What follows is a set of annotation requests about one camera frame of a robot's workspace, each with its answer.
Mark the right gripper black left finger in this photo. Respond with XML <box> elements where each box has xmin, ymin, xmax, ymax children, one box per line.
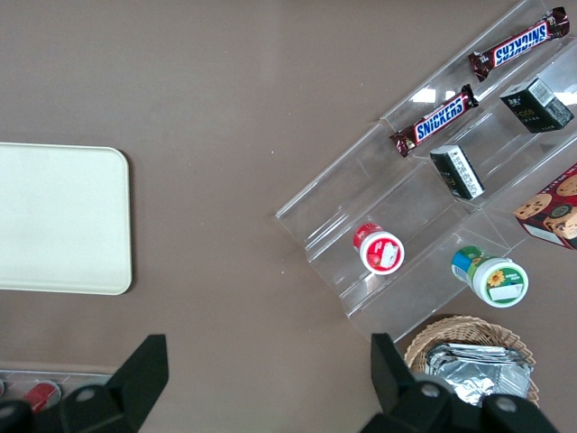
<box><xmin>60</xmin><ymin>334</ymin><xmax>169</xmax><ymax>433</ymax></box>

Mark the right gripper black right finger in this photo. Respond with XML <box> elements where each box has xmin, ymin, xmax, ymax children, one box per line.
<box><xmin>360</xmin><ymin>333</ymin><xmax>488</xmax><ymax>433</ymax></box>

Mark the light wicker basket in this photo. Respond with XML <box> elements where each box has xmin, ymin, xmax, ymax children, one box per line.
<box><xmin>403</xmin><ymin>314</ymin><xmax>541</xmax><ymax>410</ymax></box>

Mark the cream rectangular plastic tray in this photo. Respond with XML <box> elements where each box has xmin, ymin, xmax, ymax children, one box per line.
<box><xmin>0</xmin><ymin>142</ymin><xmax>133</xmax><ymax>297</ymax></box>

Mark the clear acrylic bottle rack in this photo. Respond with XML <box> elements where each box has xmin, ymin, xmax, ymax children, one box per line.
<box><xmin>0</xmin><ymin>360</ymin><xmax>114</xmax><ymax>407</ymax></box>

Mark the foil wrapped food packet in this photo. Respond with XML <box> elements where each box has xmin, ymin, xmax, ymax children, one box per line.
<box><xmin>425</xmin><ymin>341</ymin><xmax>513</xmax><ymax>376</ymax></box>
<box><xmin>444</xmin><ymin>360</ymin><xmax>535</xmax><ymax>407</ymax></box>

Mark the red cola bottle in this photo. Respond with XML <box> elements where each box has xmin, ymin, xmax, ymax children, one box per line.
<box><xmin>22</xmin><ymin>381</ymin><xmax>62</xmax><ymax>414</ymax></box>

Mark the red lidded yoghurt cup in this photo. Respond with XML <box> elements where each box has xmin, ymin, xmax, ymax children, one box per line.
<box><xmin>352</xmin><ymin>223</ymin><xmax>406</xmax><ymax>275</ymax></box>

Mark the green blue lidded snack cup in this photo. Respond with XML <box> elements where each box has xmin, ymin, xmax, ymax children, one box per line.
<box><xmin>451</xmin><ymin>244</ymin><xmax>530</xmax><ymax>309</ymax></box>

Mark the clear acrylic tiered display stand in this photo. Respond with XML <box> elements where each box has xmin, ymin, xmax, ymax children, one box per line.
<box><xmin>274</xmin><ymin>0</ymin><xmax>577</xmax><ymax>344</ymax></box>

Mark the small black carton box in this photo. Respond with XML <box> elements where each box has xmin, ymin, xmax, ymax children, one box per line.
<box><xmin>428</xmin><ymin>144</ymin><xmax>487</xmax><ymax>201</ymax></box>
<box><xmin>499</xmin><ymin>76</ymin><xmax>576</xmax><ymax>134</ymax></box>

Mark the red chocolate chip cookie box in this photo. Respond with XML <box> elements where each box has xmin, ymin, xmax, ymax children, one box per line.
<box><xmin>514</xmin><ymin>161</ymin><xmax>577</xmax><ymax>251</ymax></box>

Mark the Snickers chocolate bar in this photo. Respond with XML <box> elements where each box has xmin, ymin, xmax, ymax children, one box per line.
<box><xmin>389</xmin><ymin>84</ymin><xmax>480</xmax><ymax>158</ymax></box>
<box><xmin>467</xmin><ymin>5</ymin><xmax>570</xmax><ymax>83</ymax></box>

